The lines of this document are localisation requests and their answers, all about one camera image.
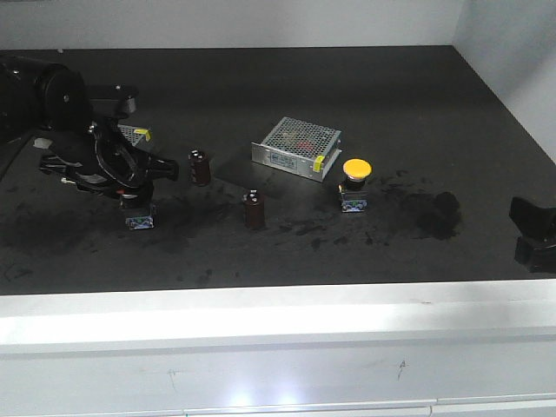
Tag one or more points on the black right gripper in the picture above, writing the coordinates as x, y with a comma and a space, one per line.
535, 247

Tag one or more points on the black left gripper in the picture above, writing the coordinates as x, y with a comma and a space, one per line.
102, 161

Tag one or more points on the red mushroom push button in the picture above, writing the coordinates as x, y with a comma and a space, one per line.
137, 207

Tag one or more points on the yellow mushroom push button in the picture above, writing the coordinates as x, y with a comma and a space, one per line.
352, 192

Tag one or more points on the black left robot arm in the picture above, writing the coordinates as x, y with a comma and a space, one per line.
78, 124

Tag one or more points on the rear dark red capacitor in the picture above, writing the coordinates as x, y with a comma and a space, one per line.
199, 167

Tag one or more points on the dark red capacitor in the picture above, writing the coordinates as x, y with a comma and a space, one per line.
253, 203
199, 167

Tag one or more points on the left metal mesh power supply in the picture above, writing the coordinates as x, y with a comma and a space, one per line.
138, 137

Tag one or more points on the metal mesh power supply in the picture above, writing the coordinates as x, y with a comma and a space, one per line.
299, 148
138, 137

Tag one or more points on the front dark red capacitor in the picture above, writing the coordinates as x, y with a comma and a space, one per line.
253, 203

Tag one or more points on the right metal mesh power supply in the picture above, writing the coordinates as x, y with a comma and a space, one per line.
299, 148

